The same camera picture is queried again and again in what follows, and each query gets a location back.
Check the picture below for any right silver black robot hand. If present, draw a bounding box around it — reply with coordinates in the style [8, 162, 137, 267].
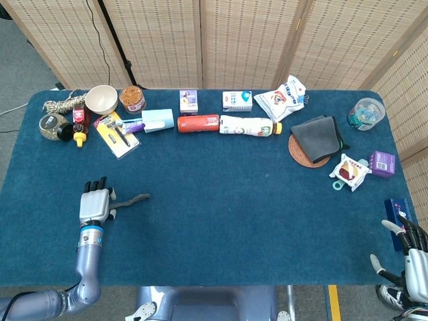
[369, 215, 428, 304]

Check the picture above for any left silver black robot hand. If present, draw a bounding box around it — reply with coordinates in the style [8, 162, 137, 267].
[78, 176, 117, 224]

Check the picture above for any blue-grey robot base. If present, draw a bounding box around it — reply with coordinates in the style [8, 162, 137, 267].
[135, 286, 278, 321]

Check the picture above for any black white sneaker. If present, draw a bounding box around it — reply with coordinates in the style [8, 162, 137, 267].
[376, 284, 407, 312]

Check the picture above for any long dark blue box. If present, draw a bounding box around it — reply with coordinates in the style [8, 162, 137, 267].
[383, 198, 417, 252]

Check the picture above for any razor in yellow blister pack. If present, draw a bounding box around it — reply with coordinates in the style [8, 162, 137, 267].
[92, 111, 140, 159]

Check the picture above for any red sauce bottle yellow cap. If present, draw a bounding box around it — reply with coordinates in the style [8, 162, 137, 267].
[72, 103, 92, 148]

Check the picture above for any glass jar with black lid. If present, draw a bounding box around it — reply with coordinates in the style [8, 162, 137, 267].
[38, 112, 74, 142]

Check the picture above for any beige bowl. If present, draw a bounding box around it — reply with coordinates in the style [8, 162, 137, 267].
[84, 84, 119, 115]

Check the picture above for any light blue plastic holder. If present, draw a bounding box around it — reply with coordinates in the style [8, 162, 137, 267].
[141, 108, 175, 134]

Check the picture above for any small purple box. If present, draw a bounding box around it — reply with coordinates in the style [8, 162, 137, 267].
[368, 150, 397, 179]

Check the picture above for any clear jar of rubber bands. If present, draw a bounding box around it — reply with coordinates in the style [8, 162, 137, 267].
[118, 85, 147, 114]

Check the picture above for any white red snack packet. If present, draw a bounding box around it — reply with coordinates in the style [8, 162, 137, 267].
[328, 153, 373, 193]

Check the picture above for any blue table mat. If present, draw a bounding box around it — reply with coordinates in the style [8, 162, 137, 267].
[0, 88, 428, 288]

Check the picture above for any metal table leg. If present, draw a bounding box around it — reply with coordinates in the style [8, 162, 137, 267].
[287, 285, 297, 317]

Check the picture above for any red cylindrical can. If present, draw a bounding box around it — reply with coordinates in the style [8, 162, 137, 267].
[177, 114, 221, 134]

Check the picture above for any small purple white carton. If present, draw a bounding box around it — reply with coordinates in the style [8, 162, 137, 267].
[179, 90, 199, 114]

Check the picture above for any black tripod stand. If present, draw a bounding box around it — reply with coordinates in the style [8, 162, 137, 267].
[96, 0, 138, 88]

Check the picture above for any clear jar of clips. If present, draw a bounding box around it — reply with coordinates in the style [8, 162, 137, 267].
[346, 97, 387, 132]

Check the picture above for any grey folded cloth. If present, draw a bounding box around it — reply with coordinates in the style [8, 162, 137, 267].
[290, 115, 350, 165]

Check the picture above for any white drink bottle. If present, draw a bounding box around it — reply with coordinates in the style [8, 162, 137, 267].
[219, 114, 284, 137]

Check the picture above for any brown woven round coaster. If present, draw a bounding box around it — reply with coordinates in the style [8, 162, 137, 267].
[288, 133, 331, 169]

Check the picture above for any white blue milk carton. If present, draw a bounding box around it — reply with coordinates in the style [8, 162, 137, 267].
[222, 90, 253, 113]

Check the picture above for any white snack bag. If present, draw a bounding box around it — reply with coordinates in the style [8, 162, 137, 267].
[253, 74, 308, 123]

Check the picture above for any bamboo folding screen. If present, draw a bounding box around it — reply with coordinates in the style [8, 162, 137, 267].
[0, 0, 428, 235]

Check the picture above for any beige rope bundle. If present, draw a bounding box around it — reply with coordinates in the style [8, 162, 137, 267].
[42, 92, 88, 113]

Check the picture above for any white floor cable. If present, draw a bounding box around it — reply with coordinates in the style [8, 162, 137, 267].
[0, 102, 29, 116]

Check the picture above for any thin black cable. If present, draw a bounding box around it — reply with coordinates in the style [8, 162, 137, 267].
[86, 0, 111, 88]

